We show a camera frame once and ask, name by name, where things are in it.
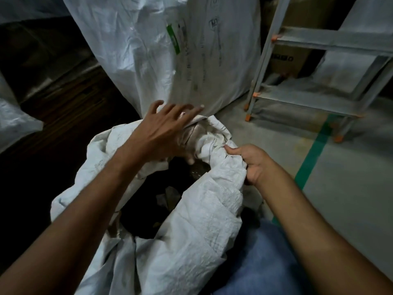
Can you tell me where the person's blue jeans leg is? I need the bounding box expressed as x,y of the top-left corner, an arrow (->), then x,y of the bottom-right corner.
212,219 -> 312,295

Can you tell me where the person's right hand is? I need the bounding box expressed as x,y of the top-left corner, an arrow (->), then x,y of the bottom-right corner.
224,144 -> 277,186

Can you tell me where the clear plastic bottle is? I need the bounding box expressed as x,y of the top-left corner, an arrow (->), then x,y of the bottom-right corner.
180,123 -> 214,165

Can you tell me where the dark rubbish in sack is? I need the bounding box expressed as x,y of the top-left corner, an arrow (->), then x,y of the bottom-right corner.
120,157 -> 212,240

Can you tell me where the white woven sack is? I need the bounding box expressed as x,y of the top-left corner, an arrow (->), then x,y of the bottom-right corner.
50,114 -> 248,295

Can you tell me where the brown cardboard box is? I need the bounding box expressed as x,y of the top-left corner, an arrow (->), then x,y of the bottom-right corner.
261,0 -> 340,79

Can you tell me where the person's left hand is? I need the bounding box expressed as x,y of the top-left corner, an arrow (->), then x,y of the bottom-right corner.
121,100 -> 205,174

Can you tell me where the person's left forearm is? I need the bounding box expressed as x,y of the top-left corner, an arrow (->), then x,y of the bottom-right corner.
0,147 -> 148,295

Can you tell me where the large printed white woven bag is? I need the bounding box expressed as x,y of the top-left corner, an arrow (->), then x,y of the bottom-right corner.
61,0 -> 262,118

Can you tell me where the person's right forearm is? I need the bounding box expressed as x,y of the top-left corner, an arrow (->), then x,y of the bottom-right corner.
253,164 -> 393,295

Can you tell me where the grey metal step ladder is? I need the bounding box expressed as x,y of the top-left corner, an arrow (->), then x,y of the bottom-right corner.
244,0 -> 393,143

